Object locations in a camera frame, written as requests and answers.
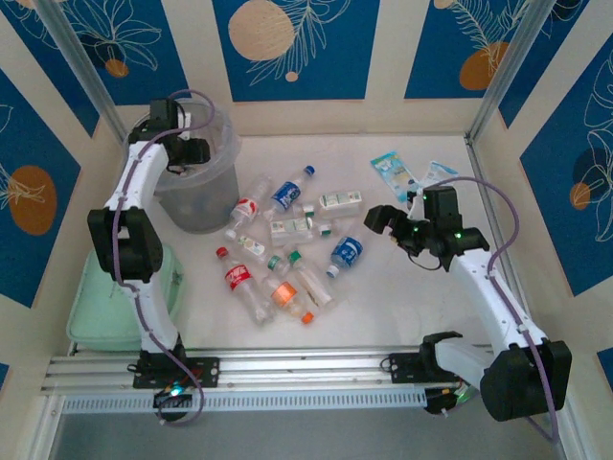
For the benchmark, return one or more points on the blue label bottle white cap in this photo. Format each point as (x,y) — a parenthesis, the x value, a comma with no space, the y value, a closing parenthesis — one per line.
(347,250)

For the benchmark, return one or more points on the clear bottle green white label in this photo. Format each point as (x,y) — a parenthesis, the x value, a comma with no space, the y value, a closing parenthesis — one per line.
(341,201)
(289,231)

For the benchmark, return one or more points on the clear bottle red white label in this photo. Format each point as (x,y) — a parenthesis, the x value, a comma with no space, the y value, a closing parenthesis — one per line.
(244,207)

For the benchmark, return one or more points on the clear bottle green cap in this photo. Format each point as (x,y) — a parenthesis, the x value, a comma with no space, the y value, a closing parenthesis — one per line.
(311,282)
(274,262)

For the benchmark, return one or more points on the small clear bottle white label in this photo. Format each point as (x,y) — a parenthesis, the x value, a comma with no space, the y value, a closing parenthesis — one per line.
(252,246)

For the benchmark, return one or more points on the orange label bottle orange cap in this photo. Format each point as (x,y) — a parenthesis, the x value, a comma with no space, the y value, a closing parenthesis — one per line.
(283,293)

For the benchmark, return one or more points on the red label cola bottle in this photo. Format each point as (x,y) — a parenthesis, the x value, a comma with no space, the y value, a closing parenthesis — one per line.
(238,279)

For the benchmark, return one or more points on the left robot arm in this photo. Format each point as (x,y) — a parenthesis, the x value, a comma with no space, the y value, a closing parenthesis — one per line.
(139,172)

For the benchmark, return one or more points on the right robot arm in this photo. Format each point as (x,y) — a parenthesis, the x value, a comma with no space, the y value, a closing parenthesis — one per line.
(479,287)

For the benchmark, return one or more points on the translucent plastic bin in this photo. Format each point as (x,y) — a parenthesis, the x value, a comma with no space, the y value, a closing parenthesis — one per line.
(206,196)

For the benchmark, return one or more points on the white blue snack packet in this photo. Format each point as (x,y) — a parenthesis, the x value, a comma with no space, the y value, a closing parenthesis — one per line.
(438,172)

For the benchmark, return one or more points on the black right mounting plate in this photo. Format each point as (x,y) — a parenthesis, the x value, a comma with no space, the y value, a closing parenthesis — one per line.
(407,366)

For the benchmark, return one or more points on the black mounting plate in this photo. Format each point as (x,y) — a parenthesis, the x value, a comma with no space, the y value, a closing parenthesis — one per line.
(407,366)
(206,371)

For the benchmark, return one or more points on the light green lidded box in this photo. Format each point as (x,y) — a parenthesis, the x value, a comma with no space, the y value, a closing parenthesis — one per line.
(100,311)

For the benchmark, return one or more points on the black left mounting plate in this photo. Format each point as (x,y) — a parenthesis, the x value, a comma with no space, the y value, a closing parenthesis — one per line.
(206,371)

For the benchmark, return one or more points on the aluminium frame post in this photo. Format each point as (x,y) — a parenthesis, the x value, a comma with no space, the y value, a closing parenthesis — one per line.
(81,62)
(512,62)

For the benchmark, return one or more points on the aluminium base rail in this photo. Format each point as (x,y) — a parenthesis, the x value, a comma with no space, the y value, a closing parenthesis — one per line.
(297,366)

